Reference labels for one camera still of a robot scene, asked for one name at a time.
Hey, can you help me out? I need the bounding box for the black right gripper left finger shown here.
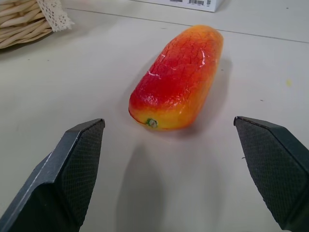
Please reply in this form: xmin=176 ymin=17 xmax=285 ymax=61
xmin=0 ymin=118 xmax=106 ymax=232

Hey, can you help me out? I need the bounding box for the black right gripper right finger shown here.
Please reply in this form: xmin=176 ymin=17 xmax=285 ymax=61
xmin=233 ymin=116 xmax=309 ymax=232

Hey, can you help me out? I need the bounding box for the white box with barcode labels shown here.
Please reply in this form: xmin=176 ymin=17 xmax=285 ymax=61
xmin=135 ymin=0 xmax=226 ymax=13

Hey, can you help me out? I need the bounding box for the wicker basket with lace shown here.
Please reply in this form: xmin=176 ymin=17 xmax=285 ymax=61
xmin=0 ymin=0 xmax=54 ymax=50

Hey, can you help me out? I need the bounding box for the white lace ribbon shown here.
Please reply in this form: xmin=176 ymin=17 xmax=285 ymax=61
xmin=36 ymin=0 xmax=75 ymax=33

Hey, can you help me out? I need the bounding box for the red orange plastic mango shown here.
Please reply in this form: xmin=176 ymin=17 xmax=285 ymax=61
xmin=128 ymin=24 xmax=224 ymax=131

